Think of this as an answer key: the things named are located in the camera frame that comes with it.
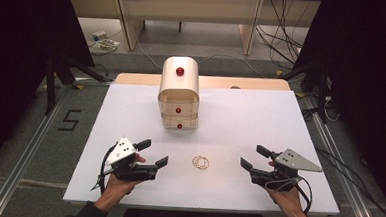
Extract gold bead bracelet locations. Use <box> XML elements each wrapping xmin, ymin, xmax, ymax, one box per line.
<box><xmin>191</xmin><ymin>155</ymin><xmax>211</xmax><ymax>171</ymax></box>

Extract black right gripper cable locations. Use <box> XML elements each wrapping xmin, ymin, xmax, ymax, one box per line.
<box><xmin>288</xmin><ymin>176</ymin><xmax>315</xmax><ymax>217</ymax></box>

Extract person's left hand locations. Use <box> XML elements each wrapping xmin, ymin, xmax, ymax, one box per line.
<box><xmin>100</xmin><ymin>152</ymin><xmax>147</xmax><ymax>207</ymax></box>

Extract bundle of black cables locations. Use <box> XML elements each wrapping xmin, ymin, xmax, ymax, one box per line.
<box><xmin>252</xmin><ymin>0</ymin><xmax>309</xmax><ymax>72</ymax></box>

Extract coiled white cable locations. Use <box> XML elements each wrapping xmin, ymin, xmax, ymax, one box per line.
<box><xmin>88</xmin><ymin>37</ymin><xmax>122</xmax><ymax>53</ymax></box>

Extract person's right hand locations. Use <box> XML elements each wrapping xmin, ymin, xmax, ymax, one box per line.
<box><xmin>264</xmin><ymin>160</ymin><xmax>307</xmax><ymax>215</ymax></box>

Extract beige desk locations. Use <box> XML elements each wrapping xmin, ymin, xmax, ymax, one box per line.
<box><xmin>63</xmin><ymin>0</ymin><xmax>321</xmax><ymax>61</ymax></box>

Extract grey right gripper cable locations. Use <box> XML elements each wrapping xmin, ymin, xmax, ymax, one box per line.
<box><xmin>264</xmin><ymin>174</ymin><xmax>303</xmax><ymax>192</ymax></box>

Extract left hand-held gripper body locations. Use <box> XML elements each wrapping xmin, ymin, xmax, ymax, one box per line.
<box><xmin>103</xmin><ymin>135</ymin><xmax>160</xmax><ymax>184</ymax></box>

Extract light wooden table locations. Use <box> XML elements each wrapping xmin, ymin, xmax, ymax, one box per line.
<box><xmin>114</xmin><ymin>70</ymin><xmax>292</xmax><ymax>94</ymax></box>

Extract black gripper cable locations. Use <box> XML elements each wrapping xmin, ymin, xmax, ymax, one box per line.
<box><xmin>288</xmin><ymin>176</ymin><xmax>315</xmax><ymax>217</ymax></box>
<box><xmin>90</xmin><ymin>142</ymin><xmax>118</xmax><ymax>196</ymax></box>

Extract white table mat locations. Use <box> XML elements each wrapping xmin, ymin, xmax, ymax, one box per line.
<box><xmin>62</xmin><ymin>79</ymin><xmax>346</xmax><ymax>217</ymax></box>

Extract cream mini drawer cabinet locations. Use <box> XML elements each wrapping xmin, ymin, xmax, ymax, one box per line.
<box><xmin>156</xmin><ymin>55</ymin><xmax>203</xmax><ymax>132</ymax></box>

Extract black floor cables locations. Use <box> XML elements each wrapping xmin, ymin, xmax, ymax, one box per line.
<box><xmin>310</xmin><ymin>146</ymin><xmax>386</xmax><ymax>217</ymax></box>

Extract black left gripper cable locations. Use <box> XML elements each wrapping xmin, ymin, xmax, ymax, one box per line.
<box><xmin>90</xmin><ymin>142</ymin><xmax>118</xmax><ymax>196</ymax></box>

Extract aluminium floor rail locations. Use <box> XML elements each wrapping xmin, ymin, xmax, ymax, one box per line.
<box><xmin>0</xmin><ymin>77</ymin><xmax>78</xmax><ymax>217</ymax></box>
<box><xmin>294</xmin><ymin>93</ymin><xmax>386</xmax><ymax>217</ymax></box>

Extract black curtain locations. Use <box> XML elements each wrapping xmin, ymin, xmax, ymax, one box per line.
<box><xmin>0</xmin><ymin>0</ymin><xmax>100</xmax><ymax>184</ymax></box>
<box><xmin>285</xmin><ymin>0</ymin><xmax>386</xmax><ymax>217</ymax></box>

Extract cream drawer with red knob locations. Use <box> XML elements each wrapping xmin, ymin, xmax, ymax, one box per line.
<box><xmin>161</xmin><ymin>114</ymin><xmax>200</xmax><ymax>132</ymax></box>

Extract black tripod stand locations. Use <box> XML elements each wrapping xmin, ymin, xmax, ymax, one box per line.
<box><xmin>34</xmin><ymin>50</ymin><xmax>114</xmax><ymax>119</ymax></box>
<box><xmin>279</xmin><ymin>57</ymin><xmax>336</xmax><ymax>125</ymax></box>

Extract long white floor cable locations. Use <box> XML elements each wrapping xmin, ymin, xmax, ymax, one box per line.
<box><xmin>131</xmin><ymin>34</ymin><xmax>269</xmax><ymax>78</ymax></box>

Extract white power strip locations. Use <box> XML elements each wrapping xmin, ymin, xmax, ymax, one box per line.
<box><xmin>91</xmin><ymin>30</ymin><xmax>108</xmax><ymax>42</ymax></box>

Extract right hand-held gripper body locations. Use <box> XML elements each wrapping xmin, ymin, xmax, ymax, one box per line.
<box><xmin>248</xmin><ymin>147</ymin><xmax>324</xmax><ymax>194</ymax></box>

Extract cream drawer with clear front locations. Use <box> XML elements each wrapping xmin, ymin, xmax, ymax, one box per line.
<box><xmin>159</xmin><ymin>101</ymin><xmax>200</xmax><ymax>119</ymax></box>

